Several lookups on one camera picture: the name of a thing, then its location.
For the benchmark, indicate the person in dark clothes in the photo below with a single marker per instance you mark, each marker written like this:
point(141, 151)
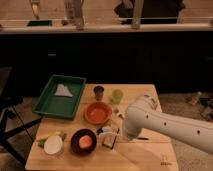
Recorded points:
point(153, 12)

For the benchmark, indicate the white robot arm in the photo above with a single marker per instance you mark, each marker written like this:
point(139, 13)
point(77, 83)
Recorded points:
point(142, 113)

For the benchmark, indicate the white crumpled paper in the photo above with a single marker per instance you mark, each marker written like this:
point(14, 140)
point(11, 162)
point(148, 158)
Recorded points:
point(62, 90)

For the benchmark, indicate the green plastic cup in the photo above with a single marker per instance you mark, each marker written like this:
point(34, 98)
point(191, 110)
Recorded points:
point(117, 96)

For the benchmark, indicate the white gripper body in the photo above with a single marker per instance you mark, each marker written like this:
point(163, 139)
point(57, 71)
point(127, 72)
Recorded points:
point(109, 136)

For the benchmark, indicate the black chair frame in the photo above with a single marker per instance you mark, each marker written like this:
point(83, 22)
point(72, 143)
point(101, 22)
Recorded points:
point(8, 111)

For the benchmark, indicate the dark metal cup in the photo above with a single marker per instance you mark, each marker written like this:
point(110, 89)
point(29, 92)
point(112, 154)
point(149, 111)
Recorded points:
point(98, 91)

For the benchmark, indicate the green item on counter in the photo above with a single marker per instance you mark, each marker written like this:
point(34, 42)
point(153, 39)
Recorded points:
point(40, 23)

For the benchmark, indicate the white round lid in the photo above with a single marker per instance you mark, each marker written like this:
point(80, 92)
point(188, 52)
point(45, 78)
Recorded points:
point(53, 145)

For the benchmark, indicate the orange fruit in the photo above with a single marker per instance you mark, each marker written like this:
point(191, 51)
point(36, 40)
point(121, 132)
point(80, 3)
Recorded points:
point(85, 142)

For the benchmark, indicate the red bowl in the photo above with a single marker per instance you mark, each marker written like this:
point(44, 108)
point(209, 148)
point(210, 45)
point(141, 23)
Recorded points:
point(97, 113)

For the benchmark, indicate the black bowl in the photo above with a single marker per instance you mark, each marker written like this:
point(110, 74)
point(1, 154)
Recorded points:
point(75, 142)

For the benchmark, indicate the green plastic tray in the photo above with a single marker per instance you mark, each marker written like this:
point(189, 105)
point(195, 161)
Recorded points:
point(50, 105)

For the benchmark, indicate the small rectangular box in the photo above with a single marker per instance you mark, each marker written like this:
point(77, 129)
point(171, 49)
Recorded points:
point(108, 128)

